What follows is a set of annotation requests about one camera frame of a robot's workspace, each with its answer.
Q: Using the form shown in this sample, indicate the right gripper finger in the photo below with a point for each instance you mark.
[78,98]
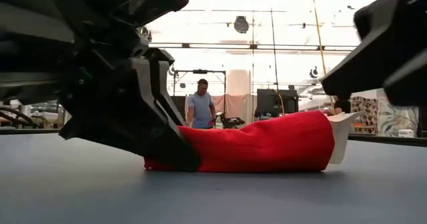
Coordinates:
[410,84]
[383,34]

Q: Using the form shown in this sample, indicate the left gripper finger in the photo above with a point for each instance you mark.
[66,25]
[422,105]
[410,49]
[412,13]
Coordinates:
[133,117]
[160,70]

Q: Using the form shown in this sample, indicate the red towel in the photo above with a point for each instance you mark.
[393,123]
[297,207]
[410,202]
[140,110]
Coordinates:
[267,144]

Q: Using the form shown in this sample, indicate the leaf-patterned cloth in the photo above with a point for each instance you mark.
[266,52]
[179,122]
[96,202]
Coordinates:
[397,120]

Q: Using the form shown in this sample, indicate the black upright box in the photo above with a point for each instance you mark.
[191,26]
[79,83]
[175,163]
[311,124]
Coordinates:
[178,105]

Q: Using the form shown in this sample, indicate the black overhead bar stand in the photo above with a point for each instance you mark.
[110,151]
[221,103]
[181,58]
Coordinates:
[200,71]

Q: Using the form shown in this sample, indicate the white plastic container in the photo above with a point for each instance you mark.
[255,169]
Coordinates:
[405,133]

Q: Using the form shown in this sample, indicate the brown circle-patterned cloth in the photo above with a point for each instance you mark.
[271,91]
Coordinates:
[367,117]

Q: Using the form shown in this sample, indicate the person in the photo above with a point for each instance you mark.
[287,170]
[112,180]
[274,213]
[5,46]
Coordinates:
[201,107]

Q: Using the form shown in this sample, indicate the long ceiling light bar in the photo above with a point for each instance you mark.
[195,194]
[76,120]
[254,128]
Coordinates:
[217,46]

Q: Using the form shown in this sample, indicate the clear plastic bottle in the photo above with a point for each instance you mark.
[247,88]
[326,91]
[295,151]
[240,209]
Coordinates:
[219,123]

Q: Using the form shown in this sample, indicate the small black background robot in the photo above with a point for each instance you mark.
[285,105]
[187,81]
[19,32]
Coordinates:
[233,121]

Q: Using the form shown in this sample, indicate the black table edge frame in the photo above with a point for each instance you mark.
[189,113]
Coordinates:
[393,140]

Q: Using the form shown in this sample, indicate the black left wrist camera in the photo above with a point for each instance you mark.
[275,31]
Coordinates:
[156,0]

